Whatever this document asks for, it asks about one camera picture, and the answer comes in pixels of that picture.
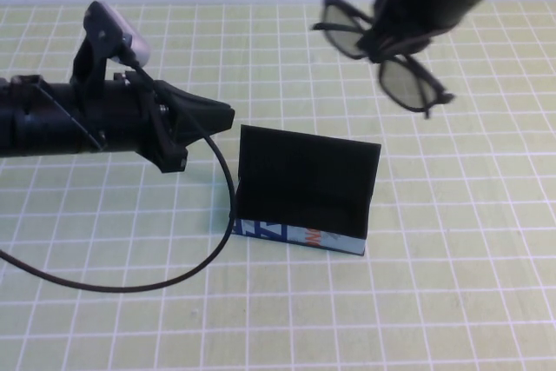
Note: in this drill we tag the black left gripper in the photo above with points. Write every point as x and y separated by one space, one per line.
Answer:
134 123

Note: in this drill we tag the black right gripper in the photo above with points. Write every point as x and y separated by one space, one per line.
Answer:
399 15

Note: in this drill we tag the black framed glasses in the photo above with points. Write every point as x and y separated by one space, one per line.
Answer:
404 84

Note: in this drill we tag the green white-checked tablecloth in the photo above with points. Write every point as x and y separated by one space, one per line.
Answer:
278 310

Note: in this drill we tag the black printed glasses case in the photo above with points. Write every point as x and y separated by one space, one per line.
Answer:
304 188

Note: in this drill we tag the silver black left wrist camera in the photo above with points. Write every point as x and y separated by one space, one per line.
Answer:
117 36

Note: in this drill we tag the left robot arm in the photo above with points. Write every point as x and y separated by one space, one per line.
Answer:
39 119

